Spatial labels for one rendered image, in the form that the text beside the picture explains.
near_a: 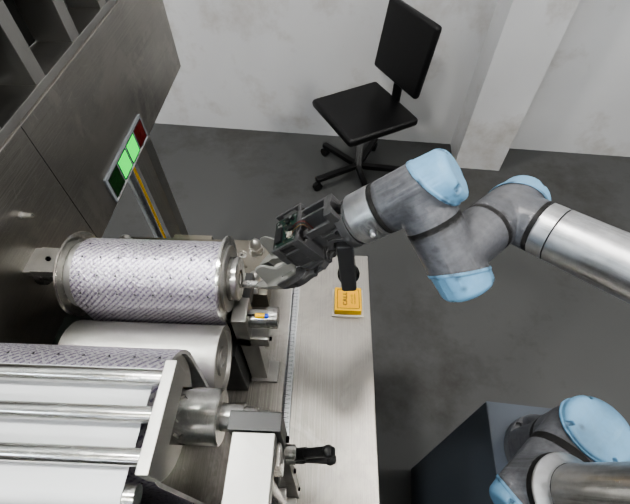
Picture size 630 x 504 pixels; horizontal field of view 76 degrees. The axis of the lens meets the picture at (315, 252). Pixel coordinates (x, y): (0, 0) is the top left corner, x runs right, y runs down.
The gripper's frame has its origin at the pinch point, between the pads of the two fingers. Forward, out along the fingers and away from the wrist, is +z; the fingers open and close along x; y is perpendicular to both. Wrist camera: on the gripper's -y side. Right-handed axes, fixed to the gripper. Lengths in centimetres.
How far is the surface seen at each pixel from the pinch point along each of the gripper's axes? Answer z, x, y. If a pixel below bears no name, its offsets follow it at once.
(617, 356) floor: -34, -43, -193
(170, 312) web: 13.2, 7.0, 8.7
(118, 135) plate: 31, -39, 25
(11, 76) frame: 19, -24, 45
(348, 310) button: 8.9, -11.9, -35.8
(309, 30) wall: 36, -208, -38
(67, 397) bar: -0.4, 27.2, 23.4
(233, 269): 1.9, 1.4, 5.8
